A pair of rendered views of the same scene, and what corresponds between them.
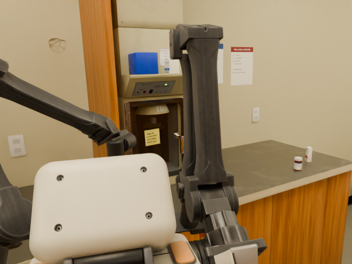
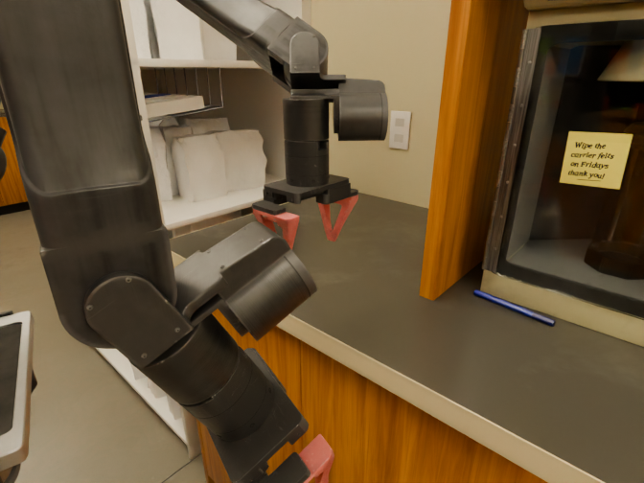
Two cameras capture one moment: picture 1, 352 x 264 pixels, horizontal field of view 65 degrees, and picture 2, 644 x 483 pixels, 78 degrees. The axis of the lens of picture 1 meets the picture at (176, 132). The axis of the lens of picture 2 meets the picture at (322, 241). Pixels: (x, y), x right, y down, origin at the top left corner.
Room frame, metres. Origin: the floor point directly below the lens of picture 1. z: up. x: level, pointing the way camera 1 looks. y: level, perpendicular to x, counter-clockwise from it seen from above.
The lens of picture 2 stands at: (0.74, -0.29, 1.33)
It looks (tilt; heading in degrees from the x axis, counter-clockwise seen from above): 23 degrees down; 69
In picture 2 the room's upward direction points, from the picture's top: straight up
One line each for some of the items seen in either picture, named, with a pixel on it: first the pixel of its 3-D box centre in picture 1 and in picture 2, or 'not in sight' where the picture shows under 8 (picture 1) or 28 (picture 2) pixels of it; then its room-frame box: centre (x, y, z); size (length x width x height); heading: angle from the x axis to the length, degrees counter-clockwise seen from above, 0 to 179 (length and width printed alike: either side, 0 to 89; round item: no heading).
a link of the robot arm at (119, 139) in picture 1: (116, 147); (310, 118); (0.91, 0.20, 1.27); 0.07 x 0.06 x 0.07; 160
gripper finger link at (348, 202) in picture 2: not in sight; (325, 213); (0.94, 0.22, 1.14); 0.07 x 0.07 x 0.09; 27
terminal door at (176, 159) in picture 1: (158, 140); (615, 177); (1.33, 0.09, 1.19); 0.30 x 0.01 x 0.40; 117
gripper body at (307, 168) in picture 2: not in sight; (307, 167); (0.90, 0.20, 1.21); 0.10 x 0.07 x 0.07; 27
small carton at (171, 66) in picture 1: (172, 66); not in sight; (1.31, 0.01, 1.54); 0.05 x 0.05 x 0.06; 29
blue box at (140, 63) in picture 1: (143, 63); not in sight; (1.25, 0.13, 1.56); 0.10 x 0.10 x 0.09; 28
